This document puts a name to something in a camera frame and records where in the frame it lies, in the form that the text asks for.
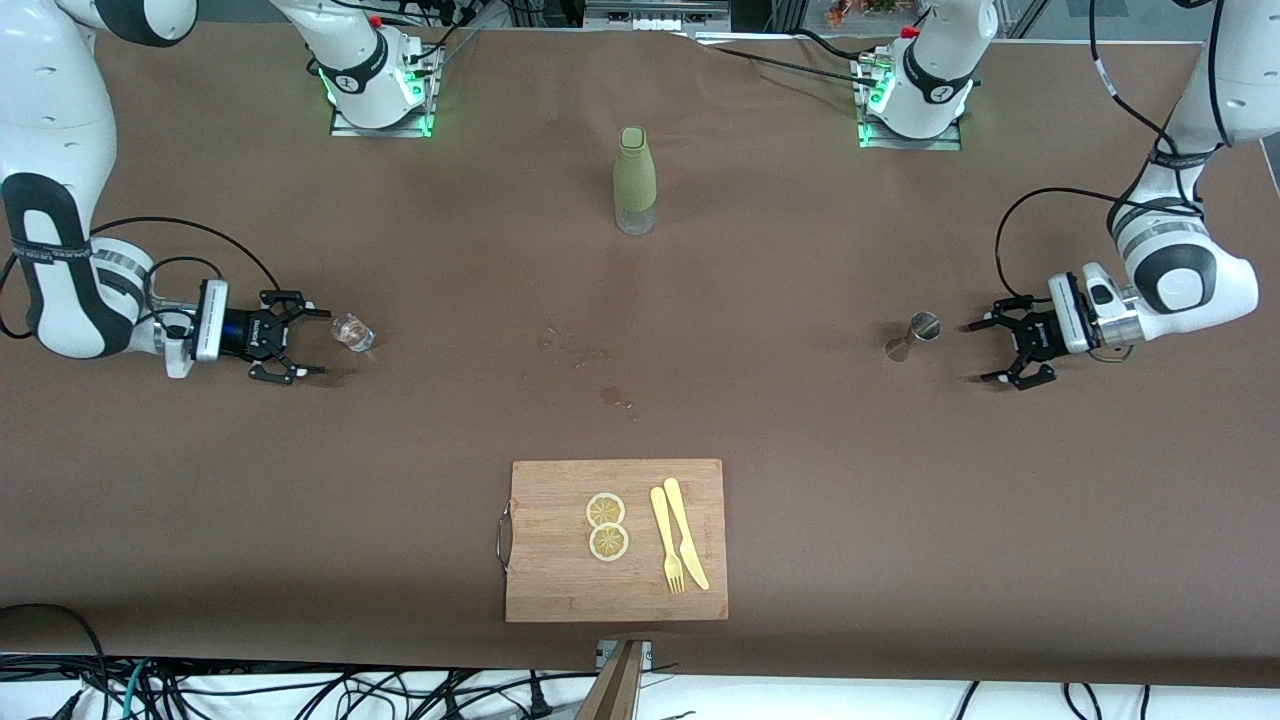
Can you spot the wooden cutting board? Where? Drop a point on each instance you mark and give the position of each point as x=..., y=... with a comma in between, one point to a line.
x=560, y=580

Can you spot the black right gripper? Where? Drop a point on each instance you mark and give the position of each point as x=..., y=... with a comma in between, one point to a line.
x=247, y=331

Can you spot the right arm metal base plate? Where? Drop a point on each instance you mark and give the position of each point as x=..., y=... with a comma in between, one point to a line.
x=425, y=125

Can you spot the steel jigger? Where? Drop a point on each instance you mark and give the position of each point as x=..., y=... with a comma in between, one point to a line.
x=915, y=335

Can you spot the wooden camera post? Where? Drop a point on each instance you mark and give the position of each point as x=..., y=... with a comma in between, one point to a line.
x=615, y=690

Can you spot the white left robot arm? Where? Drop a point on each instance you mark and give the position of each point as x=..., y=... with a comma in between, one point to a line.
x=1180, y=270

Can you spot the yellow plastic knife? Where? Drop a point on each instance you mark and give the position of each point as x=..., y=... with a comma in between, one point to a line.
x=685, y=530

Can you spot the white power strip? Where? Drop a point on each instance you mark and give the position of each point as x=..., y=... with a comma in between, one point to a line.
x=655, y=18

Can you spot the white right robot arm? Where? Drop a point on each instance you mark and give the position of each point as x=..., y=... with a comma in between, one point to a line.
x=60, y=120

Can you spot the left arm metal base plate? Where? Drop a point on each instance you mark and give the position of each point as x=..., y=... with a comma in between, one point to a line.
x=950, y=140

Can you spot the lemon slice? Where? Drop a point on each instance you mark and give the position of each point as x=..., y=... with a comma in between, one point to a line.
x=605, y=510
x=608, y=542

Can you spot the yellow plastic fork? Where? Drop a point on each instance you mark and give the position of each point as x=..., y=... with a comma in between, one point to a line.
x=663, y=530

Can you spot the brown table cover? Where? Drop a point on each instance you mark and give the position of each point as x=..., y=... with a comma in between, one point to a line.
x=900, y=500

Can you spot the green sleeved glass bottle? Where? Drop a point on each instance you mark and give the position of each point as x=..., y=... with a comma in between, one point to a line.
x=635, y=175

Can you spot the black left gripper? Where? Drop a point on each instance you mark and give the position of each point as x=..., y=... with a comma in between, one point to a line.
x=1036, y=338

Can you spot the small clear glass beaker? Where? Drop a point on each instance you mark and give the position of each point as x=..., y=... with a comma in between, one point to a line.
x=353, y=332

